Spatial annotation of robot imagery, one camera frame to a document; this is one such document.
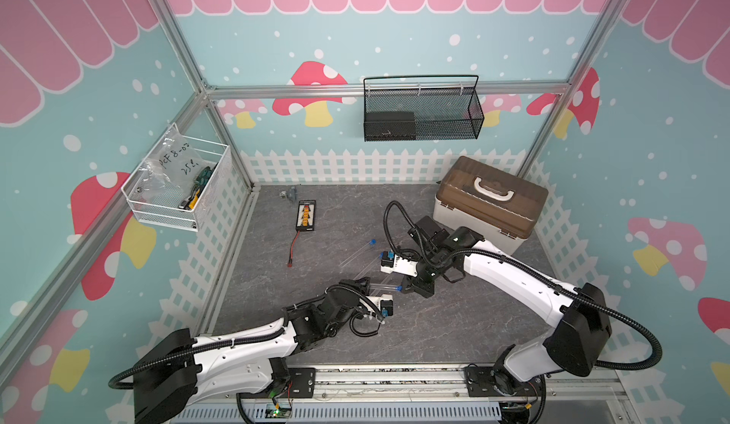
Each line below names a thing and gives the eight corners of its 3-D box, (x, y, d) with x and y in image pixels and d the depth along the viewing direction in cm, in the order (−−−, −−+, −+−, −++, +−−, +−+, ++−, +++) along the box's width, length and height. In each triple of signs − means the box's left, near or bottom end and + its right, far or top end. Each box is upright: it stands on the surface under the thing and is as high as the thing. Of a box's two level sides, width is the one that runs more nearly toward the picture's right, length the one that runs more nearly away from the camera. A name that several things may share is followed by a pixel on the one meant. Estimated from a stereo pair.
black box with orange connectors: (293, 230, 108) (292, 227, 107) (299, 203, 117) (298, 200, 115) (313, 230, 108) (312, 227, 107) (318, 203, 117) (317, 200, 115)
